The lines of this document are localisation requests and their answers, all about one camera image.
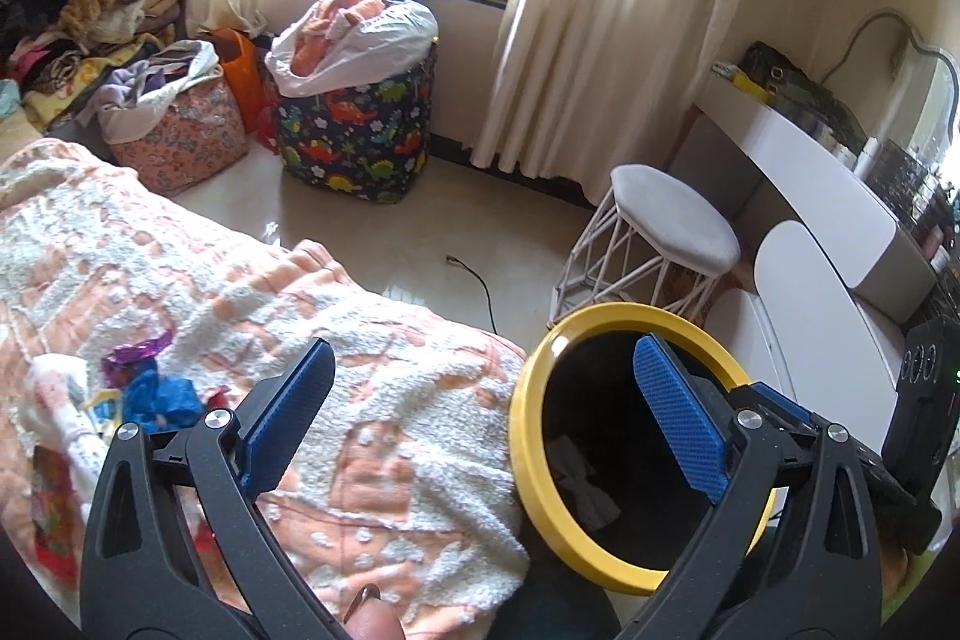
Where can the person's dark teal pants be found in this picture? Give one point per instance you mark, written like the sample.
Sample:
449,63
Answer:
555,610

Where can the person's left hand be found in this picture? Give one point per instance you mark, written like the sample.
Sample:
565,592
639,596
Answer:
371,621

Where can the purple candy wrapper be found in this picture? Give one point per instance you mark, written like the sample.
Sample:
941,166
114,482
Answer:
135,355

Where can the yellow-rimmed black trash bin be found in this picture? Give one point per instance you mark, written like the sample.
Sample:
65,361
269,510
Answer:
592,385

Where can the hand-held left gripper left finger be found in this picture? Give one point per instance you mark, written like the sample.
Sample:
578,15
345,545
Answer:
289,419

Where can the white printed plastic bag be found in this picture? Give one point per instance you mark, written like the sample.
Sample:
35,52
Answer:
67,400

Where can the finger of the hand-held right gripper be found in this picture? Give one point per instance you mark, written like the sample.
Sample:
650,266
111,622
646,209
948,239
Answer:
776,401

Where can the white dressing table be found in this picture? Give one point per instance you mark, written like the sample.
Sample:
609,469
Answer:
795,138

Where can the dinosaur print laundry basket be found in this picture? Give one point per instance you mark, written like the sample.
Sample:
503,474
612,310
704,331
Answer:
360,138

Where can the white bottle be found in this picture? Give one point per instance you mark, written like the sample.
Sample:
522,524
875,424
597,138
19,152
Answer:
868,156

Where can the red snack packet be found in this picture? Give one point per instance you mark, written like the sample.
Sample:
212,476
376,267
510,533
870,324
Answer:
56,505

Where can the lavender white clothes bundle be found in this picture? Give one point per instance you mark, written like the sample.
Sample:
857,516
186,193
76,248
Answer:
135,85

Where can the blue plastic bag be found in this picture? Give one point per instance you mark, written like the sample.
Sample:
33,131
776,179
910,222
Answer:
161,400

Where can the light blue cloth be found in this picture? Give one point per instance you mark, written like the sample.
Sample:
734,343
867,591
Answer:
7,100

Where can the row of cosmetic bottles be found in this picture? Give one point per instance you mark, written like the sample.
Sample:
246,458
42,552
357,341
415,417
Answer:
919,197

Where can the pile of mixed clothes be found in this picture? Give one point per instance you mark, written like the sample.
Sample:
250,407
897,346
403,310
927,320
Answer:
82,3

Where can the yellow flat box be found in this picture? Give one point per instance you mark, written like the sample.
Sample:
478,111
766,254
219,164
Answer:
742,80

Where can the pink floral bag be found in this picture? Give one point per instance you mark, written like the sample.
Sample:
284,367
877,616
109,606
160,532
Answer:
187,138

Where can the dark camouflage bag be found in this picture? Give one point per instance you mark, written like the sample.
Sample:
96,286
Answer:
787,78

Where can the wide cream curtain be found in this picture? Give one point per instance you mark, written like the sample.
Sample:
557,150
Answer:
615,10

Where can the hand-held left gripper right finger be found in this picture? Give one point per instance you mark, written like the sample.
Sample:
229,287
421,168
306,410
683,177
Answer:
679,411

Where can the arched mirror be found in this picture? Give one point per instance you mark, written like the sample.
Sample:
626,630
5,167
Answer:
945,108

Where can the peach and white blanket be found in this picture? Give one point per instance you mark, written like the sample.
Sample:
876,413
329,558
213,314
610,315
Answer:
375,400

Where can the white bag of orange clothes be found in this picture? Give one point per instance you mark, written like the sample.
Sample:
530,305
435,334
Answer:
375,40

